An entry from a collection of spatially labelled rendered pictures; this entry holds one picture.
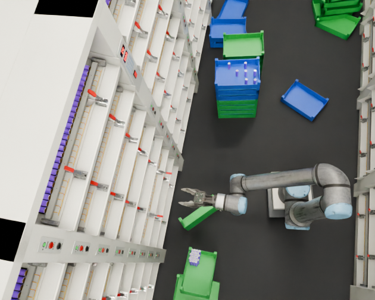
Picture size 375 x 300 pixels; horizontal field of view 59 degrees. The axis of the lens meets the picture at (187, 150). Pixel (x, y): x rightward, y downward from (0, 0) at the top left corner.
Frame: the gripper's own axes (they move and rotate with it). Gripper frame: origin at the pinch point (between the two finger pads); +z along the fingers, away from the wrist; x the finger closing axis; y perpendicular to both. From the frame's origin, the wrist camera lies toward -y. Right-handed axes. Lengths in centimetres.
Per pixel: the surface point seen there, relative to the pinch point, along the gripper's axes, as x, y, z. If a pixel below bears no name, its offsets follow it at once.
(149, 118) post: -30, 38, 16
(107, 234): 29, 48, 18
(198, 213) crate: 2.5, -45.4, -4.0
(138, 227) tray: 21.5, 9.1, 18.1
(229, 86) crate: -81, -14, -15
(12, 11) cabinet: -31, 112, 40
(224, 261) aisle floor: 30, -66, -25
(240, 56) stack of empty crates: -115, -28, -17
